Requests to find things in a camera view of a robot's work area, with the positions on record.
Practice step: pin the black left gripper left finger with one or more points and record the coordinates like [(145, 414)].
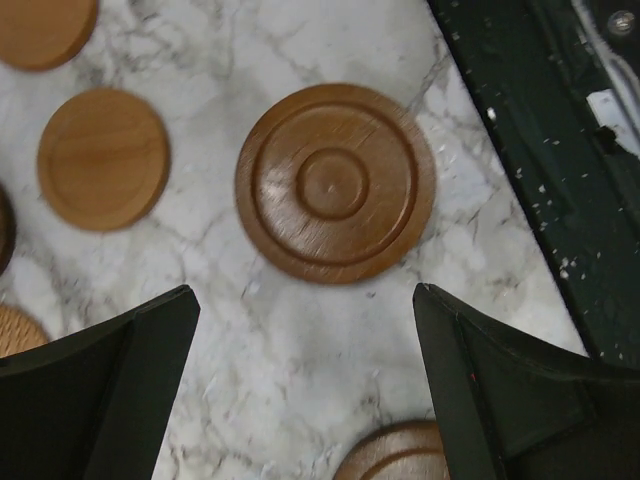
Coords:
[(96, 404)]

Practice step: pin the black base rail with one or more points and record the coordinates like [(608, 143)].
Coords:
[(529, 71)]

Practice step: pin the dark walnut coaster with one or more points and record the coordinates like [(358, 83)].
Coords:
[(8, 230)]

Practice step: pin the light brown wooden coaster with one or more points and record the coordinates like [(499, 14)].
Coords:
[(42, 35)]

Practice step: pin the brown ringed wooden coaster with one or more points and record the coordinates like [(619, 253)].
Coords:
[(406, 450)]

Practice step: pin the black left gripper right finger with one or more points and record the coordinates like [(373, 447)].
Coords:
[(512, 406)]

